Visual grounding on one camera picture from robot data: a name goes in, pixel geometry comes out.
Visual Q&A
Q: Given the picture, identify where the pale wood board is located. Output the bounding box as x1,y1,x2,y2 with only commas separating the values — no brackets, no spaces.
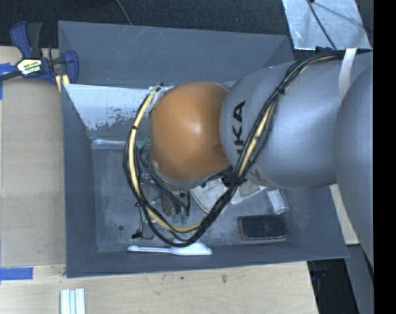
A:
0,80,67,268

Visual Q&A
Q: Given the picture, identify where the grey metal bin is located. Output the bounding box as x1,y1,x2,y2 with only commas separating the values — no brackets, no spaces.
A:
57,20,351,278

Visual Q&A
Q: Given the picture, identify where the white cloth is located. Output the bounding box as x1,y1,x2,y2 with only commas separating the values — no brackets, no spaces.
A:
190,178,268,214

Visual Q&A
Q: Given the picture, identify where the clear plastic bottle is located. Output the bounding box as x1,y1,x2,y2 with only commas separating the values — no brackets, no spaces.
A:
265,188,291,215

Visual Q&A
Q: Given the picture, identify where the dark red-brown flat block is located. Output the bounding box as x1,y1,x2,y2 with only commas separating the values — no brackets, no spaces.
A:
238,215,288,243

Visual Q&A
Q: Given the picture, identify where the white plastic brush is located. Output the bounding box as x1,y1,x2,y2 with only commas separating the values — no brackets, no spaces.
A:
127,239,213,257

